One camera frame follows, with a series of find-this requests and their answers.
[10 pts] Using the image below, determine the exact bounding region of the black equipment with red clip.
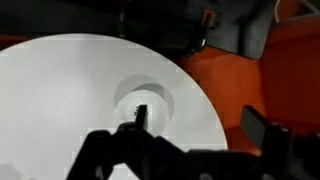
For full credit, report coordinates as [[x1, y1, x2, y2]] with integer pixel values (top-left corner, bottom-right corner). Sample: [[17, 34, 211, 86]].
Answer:
[[0, 0, 221, 59]]

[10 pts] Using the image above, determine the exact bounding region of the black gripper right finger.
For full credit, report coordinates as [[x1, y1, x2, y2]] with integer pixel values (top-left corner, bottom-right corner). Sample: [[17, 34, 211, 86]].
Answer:
[[240, 104, 295, 180]]

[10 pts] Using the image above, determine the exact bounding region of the orange chair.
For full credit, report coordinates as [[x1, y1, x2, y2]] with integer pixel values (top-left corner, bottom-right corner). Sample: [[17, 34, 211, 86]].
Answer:
[[176, 13, 320, 156]]

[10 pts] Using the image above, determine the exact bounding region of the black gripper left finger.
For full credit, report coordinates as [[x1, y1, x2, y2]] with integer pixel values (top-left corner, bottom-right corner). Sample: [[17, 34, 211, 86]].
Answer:
[[65, 104, 188, 180]]

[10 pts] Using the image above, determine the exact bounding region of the dark grey upholstered seat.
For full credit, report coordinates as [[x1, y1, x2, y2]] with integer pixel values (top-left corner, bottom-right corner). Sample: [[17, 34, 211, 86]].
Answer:
[[186, 0, 279, 61]]

